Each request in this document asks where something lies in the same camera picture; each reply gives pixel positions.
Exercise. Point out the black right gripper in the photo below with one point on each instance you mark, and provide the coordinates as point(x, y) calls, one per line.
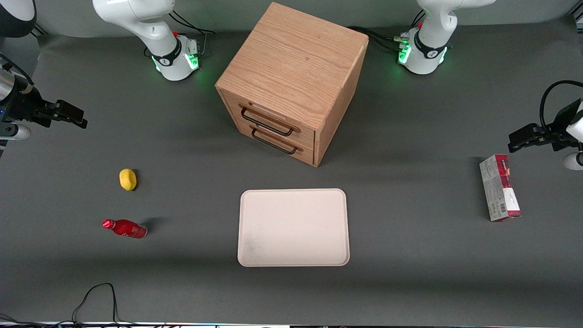
point(25, 106)

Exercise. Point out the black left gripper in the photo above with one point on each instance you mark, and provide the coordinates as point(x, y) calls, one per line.
point(556, 132)

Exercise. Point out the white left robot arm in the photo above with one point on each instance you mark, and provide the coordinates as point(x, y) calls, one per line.
point(432, 43)

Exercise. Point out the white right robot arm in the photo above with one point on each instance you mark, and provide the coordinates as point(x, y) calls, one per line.
point(155, 27)

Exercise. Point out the red coke bottle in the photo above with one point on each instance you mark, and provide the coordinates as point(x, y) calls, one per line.
point(127, 228)

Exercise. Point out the beige plastic tray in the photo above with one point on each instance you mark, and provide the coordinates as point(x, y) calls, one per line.
point(294, 228)

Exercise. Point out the red plaid cardboard box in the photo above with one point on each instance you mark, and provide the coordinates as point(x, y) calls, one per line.
point(498, 191)

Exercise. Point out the yellow lemon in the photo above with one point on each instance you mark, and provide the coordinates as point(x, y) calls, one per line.
point(128, 179)

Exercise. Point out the dark grey table mat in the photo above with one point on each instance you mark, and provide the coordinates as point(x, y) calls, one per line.
point(410, 250)

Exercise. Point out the wooden drawer front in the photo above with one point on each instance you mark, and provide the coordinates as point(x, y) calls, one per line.
point(278, 148)
point(273, 119)

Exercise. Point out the wooden drawer cabinet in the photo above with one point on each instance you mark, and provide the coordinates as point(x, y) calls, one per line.
point(291, 59)

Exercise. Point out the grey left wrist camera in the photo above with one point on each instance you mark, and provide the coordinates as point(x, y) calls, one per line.
point(574, 161)

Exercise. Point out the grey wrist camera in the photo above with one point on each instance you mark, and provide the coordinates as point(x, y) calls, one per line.
point(574, 161)
point(13, 131)

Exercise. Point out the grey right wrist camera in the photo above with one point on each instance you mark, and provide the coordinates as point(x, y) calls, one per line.
point(13, 131)

